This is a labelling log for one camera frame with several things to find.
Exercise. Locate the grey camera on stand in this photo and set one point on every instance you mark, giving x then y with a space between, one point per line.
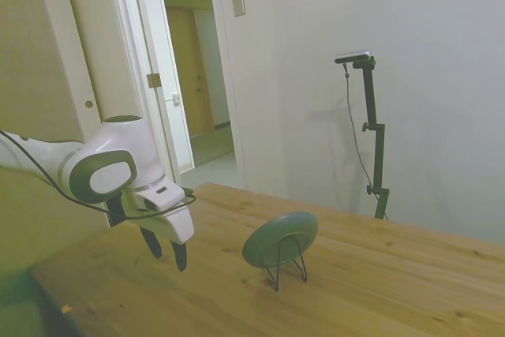
353 56

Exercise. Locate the brass door hinge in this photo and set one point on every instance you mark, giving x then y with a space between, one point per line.
154 80

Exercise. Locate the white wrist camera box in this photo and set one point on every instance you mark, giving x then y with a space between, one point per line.
165 197

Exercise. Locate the metal door latch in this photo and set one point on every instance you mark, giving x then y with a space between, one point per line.
176 99

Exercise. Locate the white open door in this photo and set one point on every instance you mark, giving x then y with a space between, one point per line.
165 57

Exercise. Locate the brown wooden hallway door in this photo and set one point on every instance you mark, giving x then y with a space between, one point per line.
185 68

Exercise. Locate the round sliding door pull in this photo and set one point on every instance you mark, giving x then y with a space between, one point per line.
89 103

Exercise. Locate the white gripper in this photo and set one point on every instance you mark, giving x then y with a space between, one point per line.
177 222

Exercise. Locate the beige wall switch plate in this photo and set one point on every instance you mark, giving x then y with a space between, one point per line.
238 2

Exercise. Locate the black camera stand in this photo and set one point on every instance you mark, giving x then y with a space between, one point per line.
378 147

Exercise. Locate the dark green round plate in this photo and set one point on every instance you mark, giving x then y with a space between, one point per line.
272 238

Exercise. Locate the small orange scrap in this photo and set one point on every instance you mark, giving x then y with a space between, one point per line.
66 308

